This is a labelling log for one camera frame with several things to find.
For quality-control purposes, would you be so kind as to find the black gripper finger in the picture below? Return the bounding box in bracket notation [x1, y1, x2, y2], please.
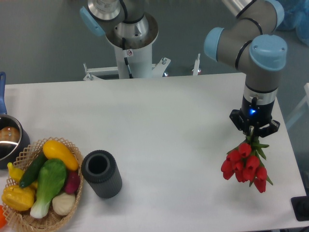
[229, 109, 251, 135]
[253, 120, 280, 138]

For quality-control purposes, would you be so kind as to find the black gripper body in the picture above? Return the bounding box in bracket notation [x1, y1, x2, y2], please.
[240, 97, 274, 127]

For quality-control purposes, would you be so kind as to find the red tulip bouquet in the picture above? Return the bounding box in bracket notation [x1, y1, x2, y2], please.
[221, 132, 273, 193]

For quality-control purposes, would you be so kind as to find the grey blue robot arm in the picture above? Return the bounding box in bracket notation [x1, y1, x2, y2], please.
[80, 0, 287, 137]

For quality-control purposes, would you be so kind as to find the dark grey ribbed vase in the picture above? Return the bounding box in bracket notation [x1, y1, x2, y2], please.
[81, 150, 123, 199]

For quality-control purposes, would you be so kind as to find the black device at table edge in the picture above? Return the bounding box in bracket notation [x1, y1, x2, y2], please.
[291, 196, 309, 221]

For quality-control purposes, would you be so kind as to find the blue plastic bag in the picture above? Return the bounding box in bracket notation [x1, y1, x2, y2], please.
[277, 0, 309, 46]

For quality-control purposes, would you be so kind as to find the purple red radish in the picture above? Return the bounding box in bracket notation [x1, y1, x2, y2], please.
[64, 172, 80, 194]

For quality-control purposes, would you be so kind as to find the yellow squash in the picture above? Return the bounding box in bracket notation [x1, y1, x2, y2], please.
[42, 140, 79, 171]

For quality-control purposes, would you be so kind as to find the green bok choy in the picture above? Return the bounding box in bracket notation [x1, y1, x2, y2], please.
[30, 159, 67, 219]

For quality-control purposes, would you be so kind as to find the cream white garlic bulb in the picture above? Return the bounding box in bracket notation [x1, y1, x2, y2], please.
[52, 192, 75, 216]

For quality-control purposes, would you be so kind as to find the woven wicker basket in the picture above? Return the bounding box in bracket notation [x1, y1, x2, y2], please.
[2, 137, 84, 232]

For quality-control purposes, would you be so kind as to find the green cucumber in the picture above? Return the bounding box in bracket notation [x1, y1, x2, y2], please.
[19, 152, 47, 188]

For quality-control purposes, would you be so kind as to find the small yellow banana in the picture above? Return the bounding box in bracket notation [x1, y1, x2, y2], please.
[7, 162, 38, 189]

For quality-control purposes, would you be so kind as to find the yellow corn cob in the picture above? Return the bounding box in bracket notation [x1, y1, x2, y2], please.
[1, 185, 35, 211]

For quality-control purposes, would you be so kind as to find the orange fruit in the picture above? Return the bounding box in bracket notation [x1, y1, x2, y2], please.
[0, 205, 7, 228]

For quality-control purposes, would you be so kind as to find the white frame at right edge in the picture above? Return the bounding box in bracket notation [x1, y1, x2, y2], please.
[285, 83, 309, 130]

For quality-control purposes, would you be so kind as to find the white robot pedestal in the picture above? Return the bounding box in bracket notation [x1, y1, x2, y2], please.
[83, 12, 202, 81]

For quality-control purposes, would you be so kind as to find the black cable on pedestal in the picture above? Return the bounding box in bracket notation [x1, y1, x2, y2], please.
[121, 37, 134, 79]

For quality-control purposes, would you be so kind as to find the dark pot with blue handle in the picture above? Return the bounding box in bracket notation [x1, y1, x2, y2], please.
[0, 72, 30, 170]

